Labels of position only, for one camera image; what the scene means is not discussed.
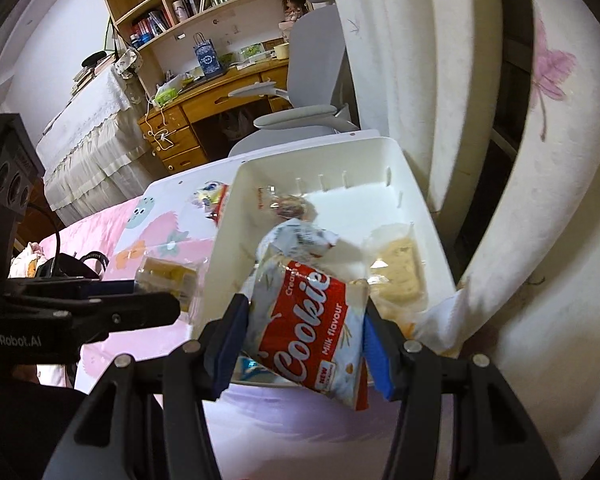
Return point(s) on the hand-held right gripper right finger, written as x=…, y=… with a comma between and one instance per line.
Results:
x=380, y=360

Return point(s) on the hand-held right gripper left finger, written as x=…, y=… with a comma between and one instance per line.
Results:
x=227, y=355

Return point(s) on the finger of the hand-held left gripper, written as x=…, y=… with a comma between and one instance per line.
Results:
x=110, y=287
x=140, y=310

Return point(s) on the clear yellow snack packet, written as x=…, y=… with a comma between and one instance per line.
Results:
x=172, y=275

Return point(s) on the red cookie packet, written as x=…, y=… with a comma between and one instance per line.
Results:
x=300, y=330

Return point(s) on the white plastic bin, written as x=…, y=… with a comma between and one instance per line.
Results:
x=350, y=205

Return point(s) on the clear brown granola packet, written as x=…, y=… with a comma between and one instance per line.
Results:
x=290, y=206

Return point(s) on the clear rice cracker packet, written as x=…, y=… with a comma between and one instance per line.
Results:
x=400, y=265

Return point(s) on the blue printed snack packet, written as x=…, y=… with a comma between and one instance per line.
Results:
x=212, y=200

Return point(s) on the green tissue pack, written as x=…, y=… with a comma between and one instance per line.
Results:
x=166, y=96

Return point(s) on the wooden desk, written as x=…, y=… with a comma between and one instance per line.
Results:
x=200, y=105

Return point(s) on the white plastic bag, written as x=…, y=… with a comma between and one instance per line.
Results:
x=235, y=125

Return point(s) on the floral fabric pouch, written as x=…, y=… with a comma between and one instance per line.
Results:
x=127, y=62

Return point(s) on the blue paper bag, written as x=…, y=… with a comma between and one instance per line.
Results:
x=209, y=57

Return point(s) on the green box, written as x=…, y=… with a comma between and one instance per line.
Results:
x=252, y=52

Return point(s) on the cream round container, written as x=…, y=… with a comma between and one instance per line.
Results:
x=281, y=51

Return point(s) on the grey office chair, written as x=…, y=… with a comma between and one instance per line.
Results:
x=315, y=60

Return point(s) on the small doll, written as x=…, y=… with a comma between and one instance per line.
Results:
x=291, y=5

